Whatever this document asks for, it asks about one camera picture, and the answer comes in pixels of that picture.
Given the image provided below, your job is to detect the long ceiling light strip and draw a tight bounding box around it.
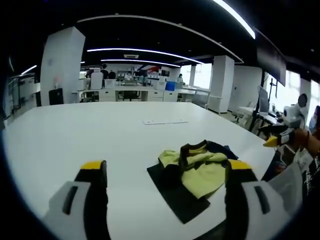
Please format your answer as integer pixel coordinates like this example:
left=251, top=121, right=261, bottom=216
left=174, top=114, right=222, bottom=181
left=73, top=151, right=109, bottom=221
left=213, top=0, right=256, bottom=40

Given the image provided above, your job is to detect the person's black printed clothing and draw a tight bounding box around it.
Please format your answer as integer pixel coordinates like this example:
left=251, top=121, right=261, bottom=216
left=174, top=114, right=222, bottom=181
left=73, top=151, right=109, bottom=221
left=298, top=149, right=320, bottom=208

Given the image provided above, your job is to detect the yellow and black garment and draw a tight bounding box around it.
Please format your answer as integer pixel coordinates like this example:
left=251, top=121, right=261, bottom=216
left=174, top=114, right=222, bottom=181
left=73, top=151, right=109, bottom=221
left=146, top=141, right=239, bottom=225

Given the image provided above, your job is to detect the computer monitor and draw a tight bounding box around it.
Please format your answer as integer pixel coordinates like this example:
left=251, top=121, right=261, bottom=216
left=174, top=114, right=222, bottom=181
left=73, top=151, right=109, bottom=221
left=258, top=85, right=270, bottom=114

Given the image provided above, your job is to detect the yellow-green garment with dark trim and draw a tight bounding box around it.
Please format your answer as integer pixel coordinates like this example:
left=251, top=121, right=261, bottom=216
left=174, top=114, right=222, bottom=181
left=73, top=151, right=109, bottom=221
left=157, top=139, right=239, bottom=201

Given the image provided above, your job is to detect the black office chair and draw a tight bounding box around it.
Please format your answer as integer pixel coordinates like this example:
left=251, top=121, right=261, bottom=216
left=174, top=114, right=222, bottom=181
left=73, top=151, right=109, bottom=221
left=48, top=87, right=64, bottom=106

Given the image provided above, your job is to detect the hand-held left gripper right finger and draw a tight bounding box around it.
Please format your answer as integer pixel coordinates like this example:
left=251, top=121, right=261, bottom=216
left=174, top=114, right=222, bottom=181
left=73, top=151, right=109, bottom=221
left=223, top=159, right=297, bottom=240

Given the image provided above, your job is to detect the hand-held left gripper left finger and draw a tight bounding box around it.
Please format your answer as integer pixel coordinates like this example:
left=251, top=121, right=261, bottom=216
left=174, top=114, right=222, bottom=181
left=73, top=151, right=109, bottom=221
left=41, top=159, right=111, bottom=240

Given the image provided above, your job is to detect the person's right hand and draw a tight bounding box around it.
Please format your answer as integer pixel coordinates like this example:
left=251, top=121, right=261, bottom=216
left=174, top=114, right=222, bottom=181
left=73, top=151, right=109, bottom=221
left=291, top=129, right=310, bottom=152

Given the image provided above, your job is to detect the row of white desks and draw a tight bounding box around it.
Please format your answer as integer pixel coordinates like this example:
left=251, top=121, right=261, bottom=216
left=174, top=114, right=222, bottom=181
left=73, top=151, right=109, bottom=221
left=72, top=84, right=211, bottom=103

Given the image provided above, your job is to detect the white storage container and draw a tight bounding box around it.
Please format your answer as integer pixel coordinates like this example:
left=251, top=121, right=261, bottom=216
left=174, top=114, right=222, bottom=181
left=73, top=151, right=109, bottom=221
left=90, top=70, right=104, bottom=90

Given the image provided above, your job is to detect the white flat strip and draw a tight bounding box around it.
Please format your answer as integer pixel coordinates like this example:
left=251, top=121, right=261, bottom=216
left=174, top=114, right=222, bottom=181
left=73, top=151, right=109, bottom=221
left=142, top=119, right=189, bottom=126

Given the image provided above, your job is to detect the black hanging ceiling panel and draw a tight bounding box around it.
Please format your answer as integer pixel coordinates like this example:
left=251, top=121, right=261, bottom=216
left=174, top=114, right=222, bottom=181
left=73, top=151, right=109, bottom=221
left=255, top=28, right=288, bottom=86

